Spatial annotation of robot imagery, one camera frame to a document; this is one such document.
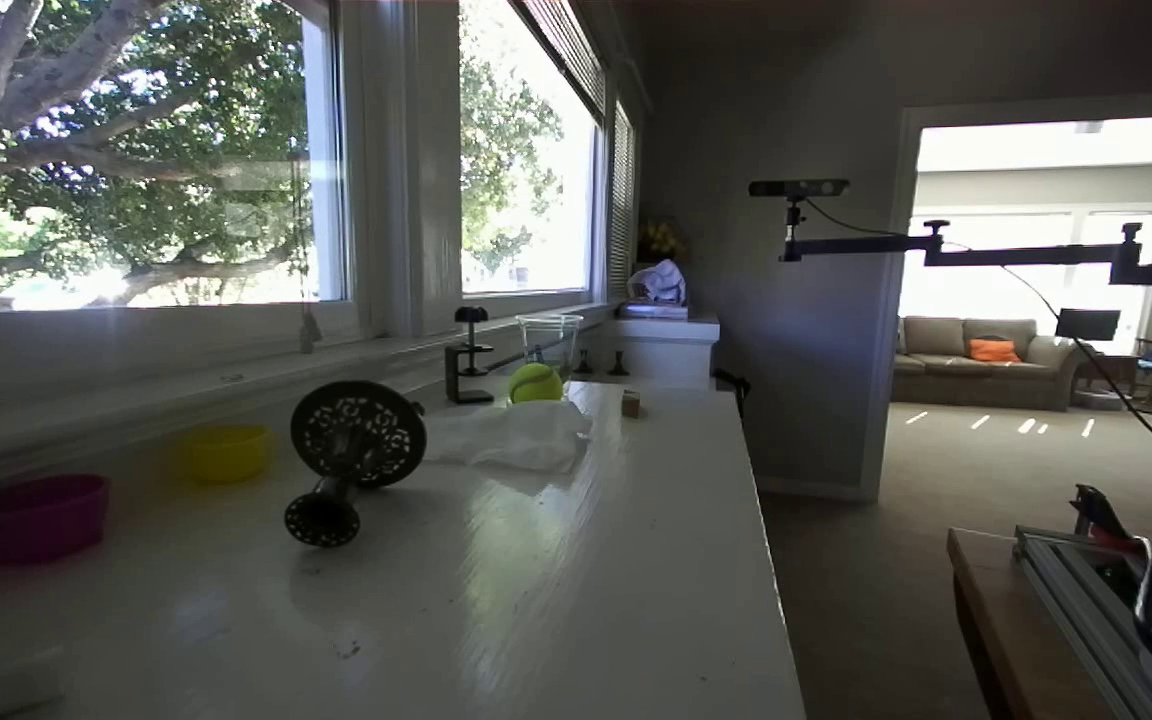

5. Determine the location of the yellow plastic bowl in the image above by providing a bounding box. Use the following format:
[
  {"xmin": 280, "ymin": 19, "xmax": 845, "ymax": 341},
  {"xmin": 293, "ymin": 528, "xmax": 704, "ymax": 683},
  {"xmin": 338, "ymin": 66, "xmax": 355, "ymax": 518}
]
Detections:
[{"xmin": 177, "ymin": 420, "xmax": 275, "ymax": 487}]

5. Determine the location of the black music stand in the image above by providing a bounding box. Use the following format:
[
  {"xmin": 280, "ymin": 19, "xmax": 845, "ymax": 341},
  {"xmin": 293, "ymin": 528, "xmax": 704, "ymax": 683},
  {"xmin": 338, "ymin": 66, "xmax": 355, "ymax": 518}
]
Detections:
[{"xmin": 1053, "ymin": 302, "xmax": 1123, "ymax": 342}]

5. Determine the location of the white storage box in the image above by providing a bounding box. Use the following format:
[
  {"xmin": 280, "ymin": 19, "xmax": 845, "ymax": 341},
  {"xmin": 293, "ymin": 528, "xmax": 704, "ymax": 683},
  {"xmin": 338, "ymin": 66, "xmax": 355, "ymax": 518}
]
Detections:
[{"xmin": 610, "ymin": 313, "xmax": 724, "ymax": 392}]

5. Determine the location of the yellow green tennis ball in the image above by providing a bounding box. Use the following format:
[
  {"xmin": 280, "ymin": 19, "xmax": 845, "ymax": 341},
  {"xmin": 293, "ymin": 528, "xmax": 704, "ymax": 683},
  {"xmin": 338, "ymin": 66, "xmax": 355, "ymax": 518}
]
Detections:
[{"xmin": 506, "ymin": 358, "xmax": 569, "ymax": 406}]

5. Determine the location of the black stereo camera bar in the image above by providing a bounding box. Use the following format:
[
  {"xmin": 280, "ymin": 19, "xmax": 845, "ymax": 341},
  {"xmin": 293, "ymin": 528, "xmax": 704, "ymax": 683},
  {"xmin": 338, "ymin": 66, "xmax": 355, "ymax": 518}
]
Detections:
[{"xmin": 746, "ymin": 177, "xmax": 857, "ymax": 205}]

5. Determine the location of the far room bright window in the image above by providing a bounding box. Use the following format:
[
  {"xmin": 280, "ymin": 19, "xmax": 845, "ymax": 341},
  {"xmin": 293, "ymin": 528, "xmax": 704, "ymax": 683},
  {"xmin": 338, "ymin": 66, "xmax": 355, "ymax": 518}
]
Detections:
[{"xmin": 900, "ymin": 196, "xmax": 1152, "ymax": 341}]

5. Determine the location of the wooden side table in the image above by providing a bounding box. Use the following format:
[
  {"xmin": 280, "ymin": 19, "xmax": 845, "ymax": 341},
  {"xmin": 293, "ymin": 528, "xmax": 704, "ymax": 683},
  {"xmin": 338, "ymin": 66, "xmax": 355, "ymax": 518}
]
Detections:
[{"xmin": 945, "ymin": 524, "xmax": 1122, "ymax": 720}]

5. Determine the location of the pink plastic bowl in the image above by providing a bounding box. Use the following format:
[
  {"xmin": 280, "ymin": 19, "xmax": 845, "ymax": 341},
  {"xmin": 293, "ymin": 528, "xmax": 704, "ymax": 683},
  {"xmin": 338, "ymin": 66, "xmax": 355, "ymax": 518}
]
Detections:
[{"xmin": 0, "ymin": 472, "xmax": 114, "ymax": 568}]

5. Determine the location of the orange cushion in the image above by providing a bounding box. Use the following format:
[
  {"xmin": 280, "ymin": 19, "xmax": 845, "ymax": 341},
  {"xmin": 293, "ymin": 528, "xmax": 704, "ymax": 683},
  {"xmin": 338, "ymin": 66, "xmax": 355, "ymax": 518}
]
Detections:
[{"xmin": 964, "ymin": 332, "xmax": 1023, "ymax": 366}]

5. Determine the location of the yellow flower bunch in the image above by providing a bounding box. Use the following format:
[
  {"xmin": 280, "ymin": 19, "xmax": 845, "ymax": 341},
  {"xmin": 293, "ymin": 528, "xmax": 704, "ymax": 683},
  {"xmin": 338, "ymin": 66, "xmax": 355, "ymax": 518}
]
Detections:
[{"xmin": 637, "ymin": 214, "xmax": 687, "ymax": 266}]

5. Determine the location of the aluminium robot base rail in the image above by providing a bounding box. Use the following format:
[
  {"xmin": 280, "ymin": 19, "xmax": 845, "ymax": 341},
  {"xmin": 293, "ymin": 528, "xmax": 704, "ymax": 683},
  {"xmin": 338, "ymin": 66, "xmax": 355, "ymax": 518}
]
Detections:
[{"xmin": 1013, "ymin": 518, "xmax": 1152, "ymax": 720}]

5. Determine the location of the crumpled white cloth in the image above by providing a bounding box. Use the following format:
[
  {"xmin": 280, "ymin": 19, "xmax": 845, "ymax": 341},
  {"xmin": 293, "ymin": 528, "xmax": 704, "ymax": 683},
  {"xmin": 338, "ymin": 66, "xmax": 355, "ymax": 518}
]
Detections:
[{"xmin": 424, "ymin": 392, "xmax": 596, "ymax": 501}]

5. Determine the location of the white framed glass window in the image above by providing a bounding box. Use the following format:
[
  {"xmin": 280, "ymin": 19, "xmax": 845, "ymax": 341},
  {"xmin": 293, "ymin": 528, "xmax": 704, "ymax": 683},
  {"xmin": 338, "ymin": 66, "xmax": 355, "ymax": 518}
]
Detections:
[
  {"xmin": 453, "ymin": 0, "xmax": 616, "ymax": 306},
  {"xmin": 0, "ymin": 0, "xmax": 355, "ymax": 329}
]

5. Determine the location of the thin black camera cable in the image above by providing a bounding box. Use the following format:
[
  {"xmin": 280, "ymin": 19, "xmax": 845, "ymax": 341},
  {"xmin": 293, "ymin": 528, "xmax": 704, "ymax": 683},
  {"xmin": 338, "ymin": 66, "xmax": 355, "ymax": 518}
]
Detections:
[{"xmin": 995, "ymin": 258, "xmax": 1152, "ymax": 487}]

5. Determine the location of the red and black clamp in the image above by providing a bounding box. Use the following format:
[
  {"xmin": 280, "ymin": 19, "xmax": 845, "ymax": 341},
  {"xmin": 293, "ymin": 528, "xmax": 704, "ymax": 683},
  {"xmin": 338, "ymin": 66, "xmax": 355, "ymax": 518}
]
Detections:
[{"xmin": 1063, "ymin": 478, "xmax": 1152, "ymax": 568}]

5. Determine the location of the clear plastic cup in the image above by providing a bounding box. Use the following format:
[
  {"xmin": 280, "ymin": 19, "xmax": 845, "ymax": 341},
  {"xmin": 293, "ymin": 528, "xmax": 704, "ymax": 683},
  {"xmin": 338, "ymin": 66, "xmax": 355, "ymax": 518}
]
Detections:
[{"xmin": 519, "ymin": 306, "xmax": 592, "ymax": 378}]

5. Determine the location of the black articulated camera mount arm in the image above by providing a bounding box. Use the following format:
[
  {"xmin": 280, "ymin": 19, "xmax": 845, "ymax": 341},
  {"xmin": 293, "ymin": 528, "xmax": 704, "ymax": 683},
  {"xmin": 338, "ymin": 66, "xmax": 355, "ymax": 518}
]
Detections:
[{"xmin": 780, "ymin": 196, "xmax": 1152, "ymax": 287}]

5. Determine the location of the beige sofa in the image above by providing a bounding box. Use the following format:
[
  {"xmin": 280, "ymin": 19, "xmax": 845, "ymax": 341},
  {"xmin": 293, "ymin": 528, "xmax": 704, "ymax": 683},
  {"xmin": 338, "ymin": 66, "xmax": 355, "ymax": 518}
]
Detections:
[{"xmin": 889, "ymin": 313, "xmax": 1084, "ymax": 412}]

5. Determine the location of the narrow white framed window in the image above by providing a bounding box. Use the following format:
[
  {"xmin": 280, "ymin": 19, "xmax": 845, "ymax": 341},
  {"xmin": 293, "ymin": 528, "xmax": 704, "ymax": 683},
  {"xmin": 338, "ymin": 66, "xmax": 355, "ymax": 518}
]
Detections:
[{"xmin": 610, "ymin": 97, "xmax": 646, "ymax": 292}]

